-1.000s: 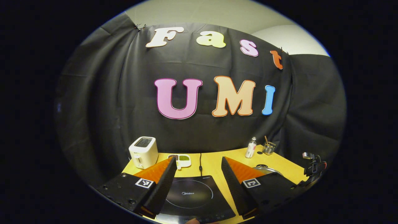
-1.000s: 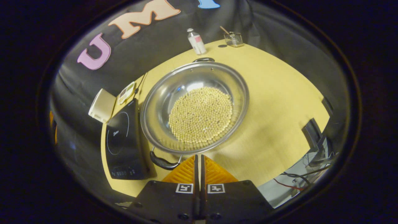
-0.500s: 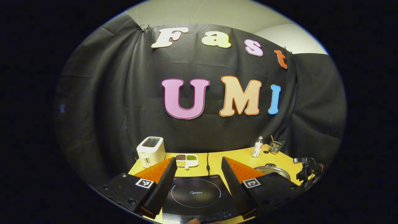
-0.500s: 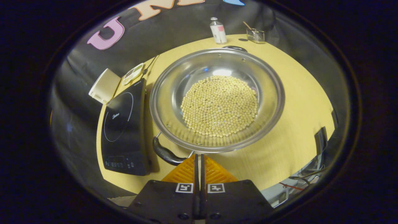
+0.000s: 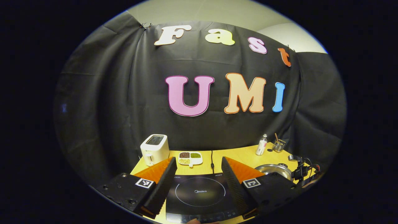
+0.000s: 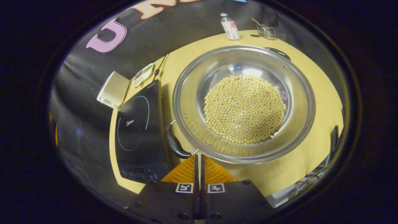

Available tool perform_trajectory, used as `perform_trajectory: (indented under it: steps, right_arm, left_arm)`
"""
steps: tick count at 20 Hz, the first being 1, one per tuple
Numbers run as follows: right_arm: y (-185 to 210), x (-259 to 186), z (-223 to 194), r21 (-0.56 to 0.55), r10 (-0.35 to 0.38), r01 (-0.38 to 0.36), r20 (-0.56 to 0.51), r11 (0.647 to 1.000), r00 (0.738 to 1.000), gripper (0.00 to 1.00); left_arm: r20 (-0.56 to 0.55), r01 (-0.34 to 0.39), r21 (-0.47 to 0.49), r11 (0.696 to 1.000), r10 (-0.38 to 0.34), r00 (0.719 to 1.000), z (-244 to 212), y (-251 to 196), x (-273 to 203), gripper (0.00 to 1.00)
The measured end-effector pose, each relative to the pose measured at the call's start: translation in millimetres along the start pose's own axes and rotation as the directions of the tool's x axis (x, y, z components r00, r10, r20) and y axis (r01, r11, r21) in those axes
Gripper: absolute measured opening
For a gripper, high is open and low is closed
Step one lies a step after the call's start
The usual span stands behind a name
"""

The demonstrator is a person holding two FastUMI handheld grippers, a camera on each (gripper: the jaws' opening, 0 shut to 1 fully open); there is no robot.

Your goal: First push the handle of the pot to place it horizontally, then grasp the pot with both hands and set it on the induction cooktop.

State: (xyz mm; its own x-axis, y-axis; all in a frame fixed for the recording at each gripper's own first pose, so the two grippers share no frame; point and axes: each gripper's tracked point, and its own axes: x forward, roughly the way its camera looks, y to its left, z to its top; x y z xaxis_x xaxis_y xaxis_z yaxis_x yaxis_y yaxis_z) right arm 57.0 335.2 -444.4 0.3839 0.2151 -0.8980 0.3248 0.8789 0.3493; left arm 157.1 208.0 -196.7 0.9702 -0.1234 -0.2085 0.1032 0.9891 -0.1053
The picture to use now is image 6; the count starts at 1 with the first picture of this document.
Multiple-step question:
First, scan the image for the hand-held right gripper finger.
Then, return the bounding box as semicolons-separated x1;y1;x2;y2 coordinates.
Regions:
201;154;275;223
124;154;200;223

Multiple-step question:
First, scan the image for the black induction cooktop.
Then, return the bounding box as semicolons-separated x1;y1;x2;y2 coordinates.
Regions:
115;79;171;184

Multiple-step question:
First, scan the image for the steel pot with black handles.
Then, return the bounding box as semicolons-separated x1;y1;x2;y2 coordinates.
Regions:
164;46;316;164

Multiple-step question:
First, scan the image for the white toaster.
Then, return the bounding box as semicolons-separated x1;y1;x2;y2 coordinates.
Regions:
97;71;130;109

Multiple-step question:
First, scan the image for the pile of yellow soybeans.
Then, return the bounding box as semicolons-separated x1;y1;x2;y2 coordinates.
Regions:
203;75;287;144

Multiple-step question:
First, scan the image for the white divided bean dish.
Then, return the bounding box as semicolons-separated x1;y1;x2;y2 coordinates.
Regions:
131;63;154;88

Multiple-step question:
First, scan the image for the clear plastic bottle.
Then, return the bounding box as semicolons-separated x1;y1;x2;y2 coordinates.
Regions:
220;13;240;41

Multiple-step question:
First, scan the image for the black cooktop power cable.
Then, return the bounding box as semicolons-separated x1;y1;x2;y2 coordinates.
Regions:
153;54;170;81

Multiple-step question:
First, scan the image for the small wire mesh holder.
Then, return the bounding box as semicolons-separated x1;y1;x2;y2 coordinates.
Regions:
257;24;276;40

